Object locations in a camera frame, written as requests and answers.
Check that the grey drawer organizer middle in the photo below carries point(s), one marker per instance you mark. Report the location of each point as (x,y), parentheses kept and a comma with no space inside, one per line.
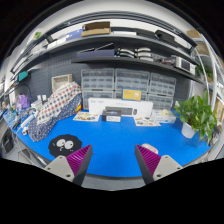
(131,79)

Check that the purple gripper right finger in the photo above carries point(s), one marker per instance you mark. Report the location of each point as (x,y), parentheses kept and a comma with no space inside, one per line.
(153,166)

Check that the long white keyboard box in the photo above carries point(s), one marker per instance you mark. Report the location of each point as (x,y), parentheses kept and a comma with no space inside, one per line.
(127,108)

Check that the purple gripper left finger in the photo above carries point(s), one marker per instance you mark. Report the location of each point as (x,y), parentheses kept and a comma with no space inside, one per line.
(73,167)

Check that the cardboard box on shelf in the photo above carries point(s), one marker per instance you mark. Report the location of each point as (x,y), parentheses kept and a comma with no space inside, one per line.
(96,28)

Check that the white computer mouse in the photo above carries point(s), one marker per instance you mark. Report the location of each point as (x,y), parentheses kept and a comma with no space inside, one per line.
(150,147)

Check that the small dark box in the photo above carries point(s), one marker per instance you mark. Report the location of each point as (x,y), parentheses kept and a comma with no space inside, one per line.
(111,115)

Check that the illustrated card left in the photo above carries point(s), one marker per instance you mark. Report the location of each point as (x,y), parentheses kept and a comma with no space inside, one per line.
(86,116)

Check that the purple object at left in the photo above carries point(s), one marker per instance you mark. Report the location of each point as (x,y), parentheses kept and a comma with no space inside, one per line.
(23,102)

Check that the patterned fabric cover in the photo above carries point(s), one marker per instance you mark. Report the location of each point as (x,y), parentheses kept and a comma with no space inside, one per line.
(63,103)

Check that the illustrated card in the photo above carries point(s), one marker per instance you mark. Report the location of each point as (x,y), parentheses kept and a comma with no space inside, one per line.
(86,116)
(145,122)

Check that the grey drawer organizer right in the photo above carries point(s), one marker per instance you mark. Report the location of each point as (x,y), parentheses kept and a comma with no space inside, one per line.
(161,91)

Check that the grey drawer organizer left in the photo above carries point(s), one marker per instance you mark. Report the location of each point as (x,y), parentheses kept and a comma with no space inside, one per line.
(97,83)

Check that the white box by plant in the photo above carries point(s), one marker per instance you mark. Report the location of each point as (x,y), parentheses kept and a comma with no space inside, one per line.
(163,116)

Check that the yellow card box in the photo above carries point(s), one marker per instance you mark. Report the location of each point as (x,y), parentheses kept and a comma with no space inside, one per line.
(131,94)

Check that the blue desk mat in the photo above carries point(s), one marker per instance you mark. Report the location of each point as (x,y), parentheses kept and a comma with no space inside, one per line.
(113,144)

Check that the grey drawer organizer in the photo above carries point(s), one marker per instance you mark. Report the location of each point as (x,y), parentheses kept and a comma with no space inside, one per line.
(161,91)
(97,83)
(131,79)

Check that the white device on shelf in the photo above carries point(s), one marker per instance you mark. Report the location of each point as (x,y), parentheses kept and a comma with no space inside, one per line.
(184,64)

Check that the black round cartoon mouse pad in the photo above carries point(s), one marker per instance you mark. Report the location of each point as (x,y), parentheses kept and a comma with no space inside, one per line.
(64,145)

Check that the green potted plant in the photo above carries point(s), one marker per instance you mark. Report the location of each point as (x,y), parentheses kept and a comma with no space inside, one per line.
(197,117)

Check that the illustrated card right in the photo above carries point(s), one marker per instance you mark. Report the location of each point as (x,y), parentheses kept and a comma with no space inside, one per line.
(145,122)

